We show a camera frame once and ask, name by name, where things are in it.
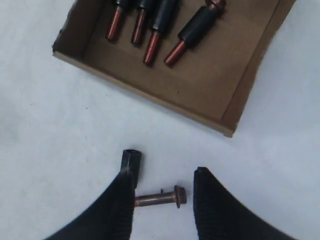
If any cardboard box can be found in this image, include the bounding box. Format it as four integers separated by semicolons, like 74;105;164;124
51;0;302;138

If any copper bolt in black sleeve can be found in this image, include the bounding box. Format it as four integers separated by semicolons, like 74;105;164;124
163;0;228;67
130;0;159;46
105;0;134;41
142;0;185;67

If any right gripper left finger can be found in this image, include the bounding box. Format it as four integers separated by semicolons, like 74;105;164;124
43;167;136;240

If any black hexagonal sleeve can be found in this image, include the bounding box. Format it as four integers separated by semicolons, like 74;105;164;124
121;149;140;190

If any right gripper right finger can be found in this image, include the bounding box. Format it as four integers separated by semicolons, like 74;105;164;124
192;166;320;240

